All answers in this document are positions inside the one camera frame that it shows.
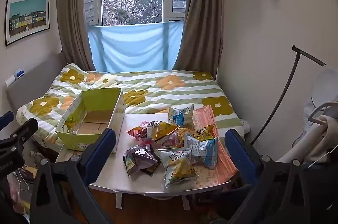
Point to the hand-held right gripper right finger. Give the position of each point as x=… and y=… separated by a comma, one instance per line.
x=237, y=150

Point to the gold noodle snack packet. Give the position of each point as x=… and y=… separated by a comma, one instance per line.
x=203, y=132

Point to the brown curtain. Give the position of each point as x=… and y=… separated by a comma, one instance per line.
x=200, y=28
x=74, y=28

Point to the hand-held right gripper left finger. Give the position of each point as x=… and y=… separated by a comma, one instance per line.
x=105, y=144

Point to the pale garment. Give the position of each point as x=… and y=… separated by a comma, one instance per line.
x=317, y=144

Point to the purple snack packet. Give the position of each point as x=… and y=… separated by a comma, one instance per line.
x=140, y=160

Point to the wall poster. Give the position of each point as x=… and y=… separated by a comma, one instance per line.
x=26, y=17

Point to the clear pink white snack packet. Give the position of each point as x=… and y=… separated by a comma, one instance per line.
x=171, y=140

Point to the pink striped snack packet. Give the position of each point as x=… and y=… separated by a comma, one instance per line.
x=137, y=131

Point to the blue and white snack packet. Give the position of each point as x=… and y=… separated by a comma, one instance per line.
x=203, y=150

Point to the grey headboard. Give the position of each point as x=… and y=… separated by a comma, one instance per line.
x=34, y=76

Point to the white small box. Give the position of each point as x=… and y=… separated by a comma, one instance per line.
x=11, y=81

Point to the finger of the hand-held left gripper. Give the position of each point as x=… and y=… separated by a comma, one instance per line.
x=5, y=119
x=22, y=131

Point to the light blue cloth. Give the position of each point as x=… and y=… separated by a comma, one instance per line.
x=132, y=46

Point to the green and white cardboard box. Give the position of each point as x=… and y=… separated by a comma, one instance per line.
x=103, y=99

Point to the yellow snack packet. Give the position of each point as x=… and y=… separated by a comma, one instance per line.
x=163, y=130

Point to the cream snack packet blue label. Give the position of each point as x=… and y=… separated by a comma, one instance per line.
x=181, y=117

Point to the floral striped blanket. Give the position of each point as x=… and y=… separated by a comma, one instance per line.
x=169, y=97

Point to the white clothes hanger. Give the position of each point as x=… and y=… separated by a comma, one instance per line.
x=320, y=108

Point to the pale green snack packet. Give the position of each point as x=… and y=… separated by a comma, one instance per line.
x=177, y=168

